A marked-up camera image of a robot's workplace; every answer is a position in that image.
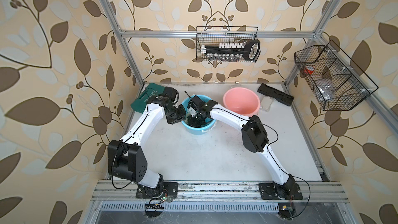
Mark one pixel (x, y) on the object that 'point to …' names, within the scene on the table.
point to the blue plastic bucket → (185, 111)
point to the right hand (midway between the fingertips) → (188, 127)
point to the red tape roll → (309, 70)
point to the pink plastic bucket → (242, 100)
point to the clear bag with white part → (266, 102)
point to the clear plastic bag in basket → (327, 92)
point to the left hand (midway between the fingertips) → (184, 116)
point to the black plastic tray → (276, 94)
